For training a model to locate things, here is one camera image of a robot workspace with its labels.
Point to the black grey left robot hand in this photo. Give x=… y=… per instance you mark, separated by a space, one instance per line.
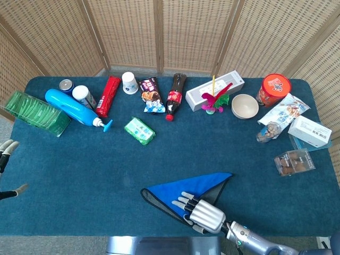
x=8 y=148

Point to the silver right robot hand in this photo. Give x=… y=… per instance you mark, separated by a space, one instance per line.
x=207 y=216

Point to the grey and blue cloth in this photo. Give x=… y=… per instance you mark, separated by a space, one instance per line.
x=186 y=186

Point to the green clear tea box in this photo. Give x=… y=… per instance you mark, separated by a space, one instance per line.
x=34 y=112

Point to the grey blue robot torso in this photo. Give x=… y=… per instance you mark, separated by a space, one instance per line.
x=159 y=247

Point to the blue pump detergent bottle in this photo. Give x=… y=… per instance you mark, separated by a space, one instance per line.
x=69 y=106

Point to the blue soda can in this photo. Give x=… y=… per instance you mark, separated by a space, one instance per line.
x=66 y=85

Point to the white-lidded green white canister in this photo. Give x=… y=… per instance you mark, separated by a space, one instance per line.
x=82 y=95

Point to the clear box of cookies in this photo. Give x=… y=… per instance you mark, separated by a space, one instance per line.
x=295 y=162

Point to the clear jar of nuts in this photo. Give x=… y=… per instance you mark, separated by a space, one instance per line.
x=268 y=132

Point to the green wet wipes pack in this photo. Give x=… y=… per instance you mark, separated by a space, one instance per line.
x=139 y=131

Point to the red biscuit packet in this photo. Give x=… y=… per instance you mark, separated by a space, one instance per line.
x=107 y=97

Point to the colourful feather shuttlecock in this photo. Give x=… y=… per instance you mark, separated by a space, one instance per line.
x=212 y=102

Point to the beige bowl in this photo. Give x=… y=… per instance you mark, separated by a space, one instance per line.
x=244 y=106

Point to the clear blue flat case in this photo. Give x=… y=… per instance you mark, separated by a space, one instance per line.
x=300 y=146

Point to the red-capped cola bottle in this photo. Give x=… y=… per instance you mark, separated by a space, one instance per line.
x=175 y=95

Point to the small white cardboard box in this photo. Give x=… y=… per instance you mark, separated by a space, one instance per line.
x=308 y=130

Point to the white blue snack bag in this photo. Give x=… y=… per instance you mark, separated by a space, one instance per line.
x=287 y=109

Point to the brown chocolate snack bag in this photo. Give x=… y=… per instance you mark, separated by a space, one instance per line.
x=150 y=93

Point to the white flowered paper cup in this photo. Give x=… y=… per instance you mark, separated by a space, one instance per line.
x=129 y=83

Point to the long white cardboard box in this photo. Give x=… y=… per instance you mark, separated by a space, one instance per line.
x=233 y=79

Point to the orange round snack tub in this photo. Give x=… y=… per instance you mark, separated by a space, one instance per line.
x=275 y=85

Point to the woven rattan folding screen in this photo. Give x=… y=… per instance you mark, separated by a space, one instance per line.
x=127 y=32

